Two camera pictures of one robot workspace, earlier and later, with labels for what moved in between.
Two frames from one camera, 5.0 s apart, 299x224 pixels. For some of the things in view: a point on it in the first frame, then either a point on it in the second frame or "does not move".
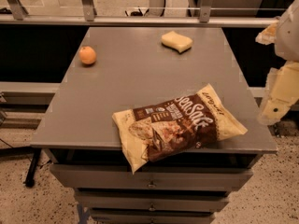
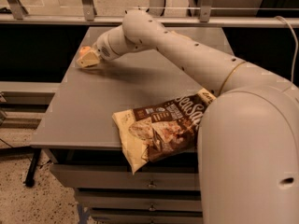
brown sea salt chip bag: [177, 126] does not move
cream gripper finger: [282, 92] to [104, 48]
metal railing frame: [89, 18] does not move
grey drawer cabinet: [133, 68] does not move
